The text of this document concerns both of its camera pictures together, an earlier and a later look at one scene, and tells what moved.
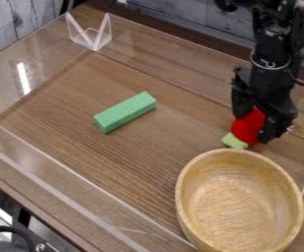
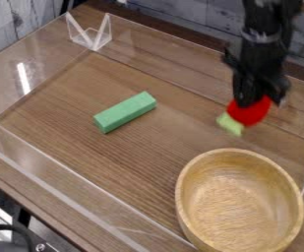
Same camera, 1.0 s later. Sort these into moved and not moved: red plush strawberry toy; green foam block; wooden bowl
Moved: red plush strawberry toy
Not moved: wooden bowl; green foam block
